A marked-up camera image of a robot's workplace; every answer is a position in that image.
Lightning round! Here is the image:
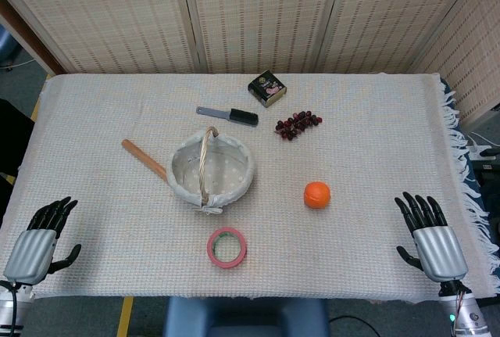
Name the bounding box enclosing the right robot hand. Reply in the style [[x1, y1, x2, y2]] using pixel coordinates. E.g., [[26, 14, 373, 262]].
[[394, 192, 469, 284]]

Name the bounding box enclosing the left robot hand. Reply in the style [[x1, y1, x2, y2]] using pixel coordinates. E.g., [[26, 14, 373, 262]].
[[3, 195, 83, 285]]

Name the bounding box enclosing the orange fruit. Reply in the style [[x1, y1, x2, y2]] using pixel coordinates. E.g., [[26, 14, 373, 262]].
[[303, 181, 331, 210]]

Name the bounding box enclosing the fabric-lined wicker basket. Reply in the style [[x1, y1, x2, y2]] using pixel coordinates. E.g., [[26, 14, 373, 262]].
[[166, 125, 259, 216]]

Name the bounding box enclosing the white woven tablecloth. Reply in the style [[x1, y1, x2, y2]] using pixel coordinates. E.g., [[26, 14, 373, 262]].
[[0, 72, 500, 300]]

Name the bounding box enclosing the white power strip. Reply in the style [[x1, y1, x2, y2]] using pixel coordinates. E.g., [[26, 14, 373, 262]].
[[466, 131, 500, 162]]

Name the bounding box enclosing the wooden rolling pin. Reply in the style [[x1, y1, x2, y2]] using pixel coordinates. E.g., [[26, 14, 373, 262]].
[[121, 138, 169, 181]]

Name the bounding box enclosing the dark red grape bunch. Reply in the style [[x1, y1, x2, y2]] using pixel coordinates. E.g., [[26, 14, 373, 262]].
[[274, 109, 323, 142]]

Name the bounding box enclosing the pink tape roll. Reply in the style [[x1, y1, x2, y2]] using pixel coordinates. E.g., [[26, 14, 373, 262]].
[[206, 227, 248, 270]]

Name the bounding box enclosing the blue chair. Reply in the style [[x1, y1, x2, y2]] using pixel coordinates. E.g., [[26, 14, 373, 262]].
[[162, 296, 331, 337]]

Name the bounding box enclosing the black small box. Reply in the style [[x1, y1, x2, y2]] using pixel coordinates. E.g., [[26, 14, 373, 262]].
[[247, 70, 289, 109]]

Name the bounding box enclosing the grey black brush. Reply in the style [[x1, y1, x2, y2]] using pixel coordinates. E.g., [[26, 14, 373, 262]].
[[195, 106, 259, 128]]

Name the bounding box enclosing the woven folding screen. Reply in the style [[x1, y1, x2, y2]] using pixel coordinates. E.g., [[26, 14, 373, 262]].
[[0, 0, 500, 129]]

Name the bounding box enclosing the black floor cable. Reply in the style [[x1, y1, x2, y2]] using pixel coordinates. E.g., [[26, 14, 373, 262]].
[[327, 314, 454, 337]]

